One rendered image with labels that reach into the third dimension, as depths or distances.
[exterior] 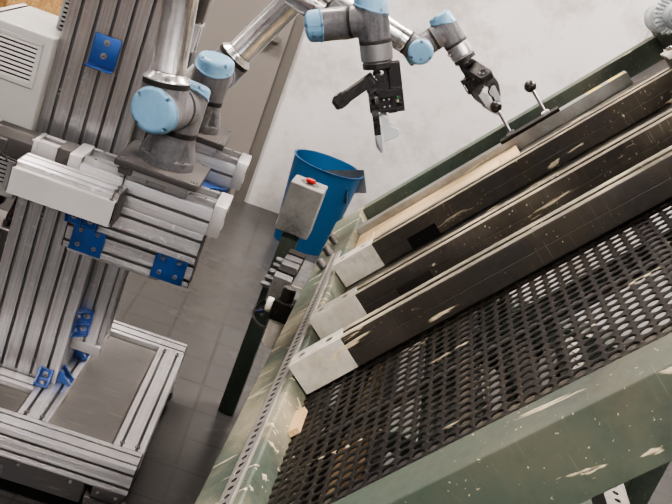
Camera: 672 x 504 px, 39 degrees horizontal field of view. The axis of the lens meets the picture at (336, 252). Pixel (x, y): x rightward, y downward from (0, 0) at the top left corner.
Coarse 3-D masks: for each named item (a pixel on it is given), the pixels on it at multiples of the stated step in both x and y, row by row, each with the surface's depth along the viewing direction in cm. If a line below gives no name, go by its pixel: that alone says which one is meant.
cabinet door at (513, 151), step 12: (504, 156) 285; (480, 168) 290; (492, 168) 281; (456, 180) 294; (468, 180) 285; (444, 192) 290; (420, 204) 294; (396, 216) 298; (408, 216) 289; (372, 228) 304; (384, 228) 294; (360, 240) 297
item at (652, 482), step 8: (664, 464) 336; (648, 472) 338; (656, 472) 338; (632, 480) 340; (640, 480) 339; (648, 480) 339; (656, 480) 339; (632, 488) 341; (640, 488) 340; (648, 488) 340; (632, 496) 341; (640, 496) 341; (648, 496) 341
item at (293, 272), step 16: (288, 256) 302; (304, 256) 307; (272, 272) 297; (288, 272) 288; (304, 272) 301; (272, 288) 283; (288, 288) 269; (272, 304) 269; (288, 304) 269; (256, 320) 289; (272, 320) 272; (272, 336) 272
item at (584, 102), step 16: (624, 80) 282; (592, 96) 284; (608, 96) 284; (560, 112) 287; (576, 112) 286; (544, 128) 289; (512, 144) 291; (480, 160) 294; (448, 176) 297; (416, 192) 303; (432, 192) 299; (400, 208) 301; (368, 224) 304
